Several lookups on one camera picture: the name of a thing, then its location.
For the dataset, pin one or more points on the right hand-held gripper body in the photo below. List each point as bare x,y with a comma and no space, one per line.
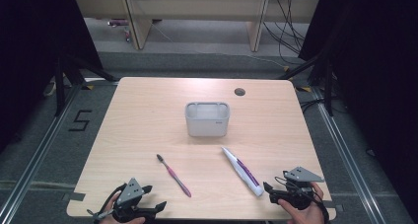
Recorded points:
302,175

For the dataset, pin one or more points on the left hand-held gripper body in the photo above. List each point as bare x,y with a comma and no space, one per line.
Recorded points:
131,191

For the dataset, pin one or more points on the white purple toothpaste tube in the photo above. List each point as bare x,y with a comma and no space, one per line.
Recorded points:
244,173

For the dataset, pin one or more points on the pink toothbrush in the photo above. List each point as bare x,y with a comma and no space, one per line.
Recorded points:
175,178

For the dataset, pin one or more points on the grey plastic organizer box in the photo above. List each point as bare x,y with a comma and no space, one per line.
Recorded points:
207,125

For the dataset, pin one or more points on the person's right hand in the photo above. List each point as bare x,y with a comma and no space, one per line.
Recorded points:
307,215

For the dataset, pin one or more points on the person's left hand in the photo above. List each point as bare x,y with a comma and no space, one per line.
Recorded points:
108,220

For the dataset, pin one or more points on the grey tape strip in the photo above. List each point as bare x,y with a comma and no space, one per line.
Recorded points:
74,196
333,206

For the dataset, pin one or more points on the yellow black floor tape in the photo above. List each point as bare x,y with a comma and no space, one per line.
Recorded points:
304,89

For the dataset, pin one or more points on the black metal stand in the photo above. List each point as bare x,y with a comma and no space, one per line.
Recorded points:
328,86
59,86

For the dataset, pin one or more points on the black curtain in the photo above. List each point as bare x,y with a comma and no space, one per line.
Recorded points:
33,36
378,69

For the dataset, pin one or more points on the pink object on floor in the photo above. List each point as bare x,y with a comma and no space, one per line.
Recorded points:
117,22

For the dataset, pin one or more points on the light wooden background desk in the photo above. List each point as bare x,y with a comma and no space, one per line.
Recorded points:
197,5

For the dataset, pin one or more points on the metal floor rail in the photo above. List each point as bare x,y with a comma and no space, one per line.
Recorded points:
345,158
36,158

